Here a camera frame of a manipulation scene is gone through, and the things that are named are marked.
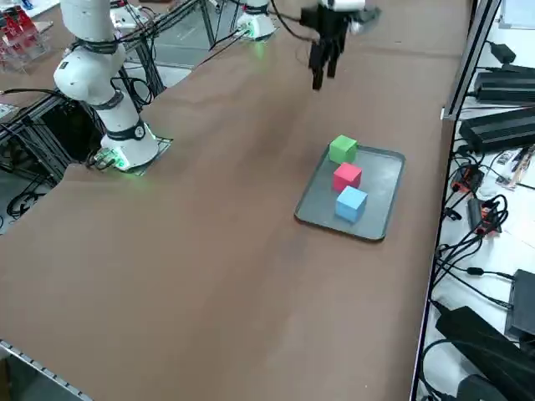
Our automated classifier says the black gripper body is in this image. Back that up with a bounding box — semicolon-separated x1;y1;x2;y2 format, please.
300;4;351;43

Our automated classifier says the green foam cube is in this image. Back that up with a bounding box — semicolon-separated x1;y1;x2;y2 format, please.
328;134;359;165

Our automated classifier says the red foam cube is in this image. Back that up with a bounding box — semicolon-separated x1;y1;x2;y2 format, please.
332;162;364;194

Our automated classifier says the blue foam cube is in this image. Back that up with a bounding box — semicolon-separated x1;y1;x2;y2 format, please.
334;185;369;225

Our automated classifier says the gray square tray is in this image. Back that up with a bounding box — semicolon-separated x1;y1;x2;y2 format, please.
293;141;407;242

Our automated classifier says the small black power adapter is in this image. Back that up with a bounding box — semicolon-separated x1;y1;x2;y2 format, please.
489;41;518;64

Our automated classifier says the ribbed black power adapter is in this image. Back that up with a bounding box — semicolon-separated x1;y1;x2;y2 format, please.
459;106;535;152

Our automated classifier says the orange and black hub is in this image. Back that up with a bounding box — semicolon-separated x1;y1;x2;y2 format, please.
450;165;486;194
466;196;502;238

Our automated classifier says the clear shelf with red packets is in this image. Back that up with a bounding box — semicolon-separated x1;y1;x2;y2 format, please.
0;0;54;74

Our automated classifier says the flat black box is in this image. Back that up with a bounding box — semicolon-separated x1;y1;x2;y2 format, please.
504;269;535;338

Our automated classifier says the large black stand base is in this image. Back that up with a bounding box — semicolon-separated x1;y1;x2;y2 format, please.
434;306;535;401

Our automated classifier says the black cable across table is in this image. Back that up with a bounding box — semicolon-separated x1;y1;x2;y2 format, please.
207;25;247;52

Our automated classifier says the upright post with bracket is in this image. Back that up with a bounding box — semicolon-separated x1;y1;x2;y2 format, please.
441;0;502;121

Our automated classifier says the black cable with inline block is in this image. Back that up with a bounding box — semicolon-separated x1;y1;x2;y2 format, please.
434;244;517;293

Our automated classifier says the black aluminium frame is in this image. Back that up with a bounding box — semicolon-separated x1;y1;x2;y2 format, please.
0;89;105;185

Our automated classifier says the aluminium profile rail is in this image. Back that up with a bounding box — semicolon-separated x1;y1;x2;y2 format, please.
0;340;93;401

